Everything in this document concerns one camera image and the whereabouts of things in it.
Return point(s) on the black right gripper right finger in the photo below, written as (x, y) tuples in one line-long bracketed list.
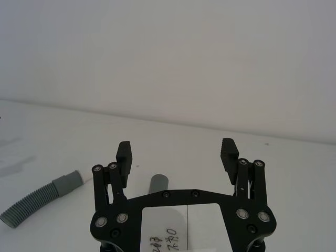
[(229, 157)]

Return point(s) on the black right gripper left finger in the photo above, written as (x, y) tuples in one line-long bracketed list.
[(124, 160)]

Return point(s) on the grey plastic tube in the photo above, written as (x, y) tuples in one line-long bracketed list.
[(159, 183)]

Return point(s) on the white tube end piece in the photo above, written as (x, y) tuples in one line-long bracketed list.
[(85, 179)]

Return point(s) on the white table cloth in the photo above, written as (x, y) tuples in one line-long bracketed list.
[(57, 136)]

